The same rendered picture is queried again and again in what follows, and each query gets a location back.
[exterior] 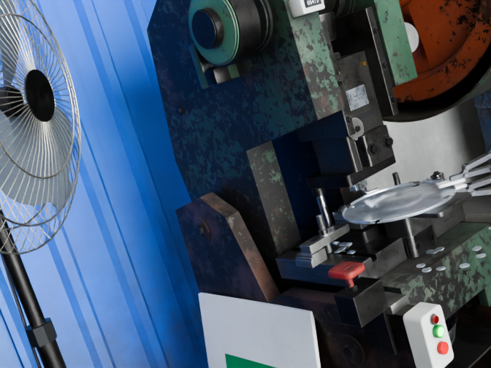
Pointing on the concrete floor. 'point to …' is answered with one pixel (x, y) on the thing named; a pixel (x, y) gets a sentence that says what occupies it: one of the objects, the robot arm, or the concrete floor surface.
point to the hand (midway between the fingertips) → (451, 185)
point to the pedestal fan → (33, 161)
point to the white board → (257, 334)
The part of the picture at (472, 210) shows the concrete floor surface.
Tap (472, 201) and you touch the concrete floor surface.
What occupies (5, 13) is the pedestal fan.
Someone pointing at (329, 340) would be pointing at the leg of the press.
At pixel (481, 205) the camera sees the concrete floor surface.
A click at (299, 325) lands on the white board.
